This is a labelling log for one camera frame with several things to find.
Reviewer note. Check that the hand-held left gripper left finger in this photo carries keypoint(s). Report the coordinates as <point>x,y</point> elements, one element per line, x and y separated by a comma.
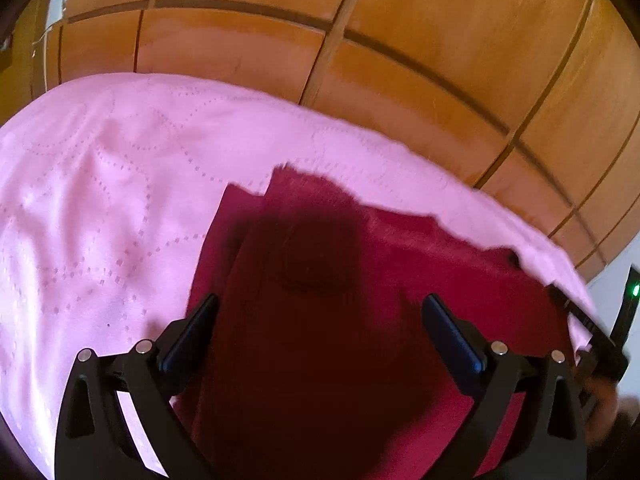
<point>192,332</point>

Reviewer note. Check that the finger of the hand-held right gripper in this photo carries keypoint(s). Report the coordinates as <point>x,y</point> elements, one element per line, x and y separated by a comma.
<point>592,332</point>

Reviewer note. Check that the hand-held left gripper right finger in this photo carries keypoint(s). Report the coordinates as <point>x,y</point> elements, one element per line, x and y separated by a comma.
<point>452,342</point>

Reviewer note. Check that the dark red embroidered shirt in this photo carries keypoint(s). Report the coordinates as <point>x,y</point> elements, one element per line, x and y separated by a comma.
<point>360,340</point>

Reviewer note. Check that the person's right hand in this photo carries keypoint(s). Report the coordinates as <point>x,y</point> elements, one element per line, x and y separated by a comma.
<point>602,410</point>

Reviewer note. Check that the pink quilted bedspread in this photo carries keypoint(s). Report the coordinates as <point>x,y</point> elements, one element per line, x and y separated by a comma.
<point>110,200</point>

